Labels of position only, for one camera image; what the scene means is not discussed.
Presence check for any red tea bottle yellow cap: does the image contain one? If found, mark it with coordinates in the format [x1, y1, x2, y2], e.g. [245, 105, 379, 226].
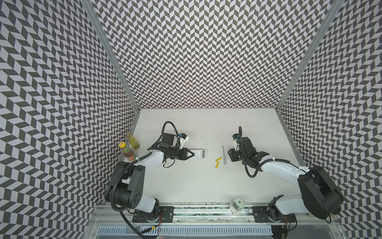
[118, 142, 136, 161]

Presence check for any aluminium corner post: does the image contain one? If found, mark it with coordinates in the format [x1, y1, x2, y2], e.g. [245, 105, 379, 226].
[275, 0, 345, 112]
[80, 0, 141, 113]

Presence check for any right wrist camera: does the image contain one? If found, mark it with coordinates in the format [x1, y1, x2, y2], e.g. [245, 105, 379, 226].
[232, 133, 242, 141]

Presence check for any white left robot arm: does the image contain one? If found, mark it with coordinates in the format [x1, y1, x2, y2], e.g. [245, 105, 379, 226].
[104, 121, 206, 213]

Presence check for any aluminium left corner post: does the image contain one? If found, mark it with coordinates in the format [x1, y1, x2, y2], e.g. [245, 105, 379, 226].
[80, 0, 141, 113]

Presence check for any aluminium right corner post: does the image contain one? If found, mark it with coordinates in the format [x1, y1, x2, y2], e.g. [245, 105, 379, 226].
[275, 0, 345, 112]

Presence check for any yellow-green drink bottle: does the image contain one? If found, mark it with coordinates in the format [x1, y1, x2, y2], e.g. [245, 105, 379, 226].
[126, 132, 140, 149]

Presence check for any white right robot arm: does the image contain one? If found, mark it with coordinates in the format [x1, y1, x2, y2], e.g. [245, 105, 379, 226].
[228, 128, 344, 222]

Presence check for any clear handle screwdriver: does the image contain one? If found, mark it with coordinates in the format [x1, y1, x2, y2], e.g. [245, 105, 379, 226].
[222, 145, 227, 166]

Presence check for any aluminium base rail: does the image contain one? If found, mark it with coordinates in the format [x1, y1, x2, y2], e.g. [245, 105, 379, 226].
[95, 203, 338, 226]

